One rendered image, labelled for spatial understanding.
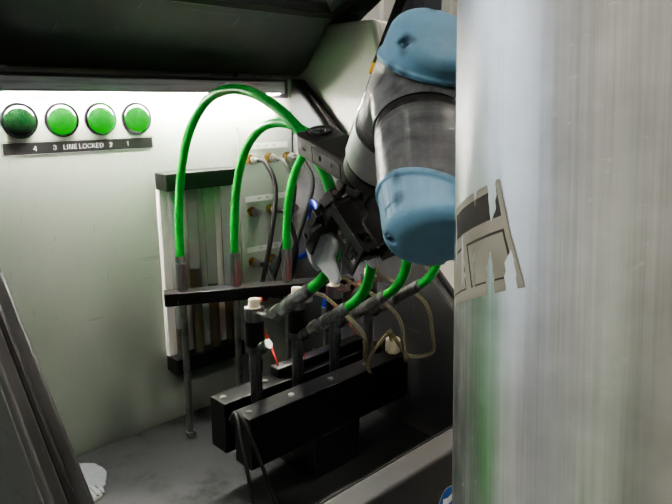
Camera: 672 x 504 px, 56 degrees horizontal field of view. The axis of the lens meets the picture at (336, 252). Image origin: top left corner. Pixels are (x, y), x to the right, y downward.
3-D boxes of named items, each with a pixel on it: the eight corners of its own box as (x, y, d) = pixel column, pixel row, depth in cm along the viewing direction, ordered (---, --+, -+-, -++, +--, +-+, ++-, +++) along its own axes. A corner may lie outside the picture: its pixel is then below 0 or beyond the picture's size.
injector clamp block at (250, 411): (252, 515, 90) (249, 418, 86) (214, 485, 97) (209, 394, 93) (406, 430, 113) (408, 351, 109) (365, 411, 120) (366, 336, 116)
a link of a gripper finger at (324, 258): (317, 307, 74) (342, 264, 67) (293, 267, 76) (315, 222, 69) (338, 299, 76) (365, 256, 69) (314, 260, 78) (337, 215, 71)
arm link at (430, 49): (393, 64, 44) (386, -11, 49) (355, 164, 53) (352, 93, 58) (497, 81, 46) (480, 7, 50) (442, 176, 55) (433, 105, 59)
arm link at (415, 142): (556, 210, 41) (526, 90, 46) (383, 211, 40) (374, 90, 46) (523, 272, 47) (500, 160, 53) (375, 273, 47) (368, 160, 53)
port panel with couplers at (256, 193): (252, 291, 121) (246, 127, 114) (241, 288, 123) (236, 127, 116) (303, 278, 130) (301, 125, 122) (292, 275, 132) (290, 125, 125)
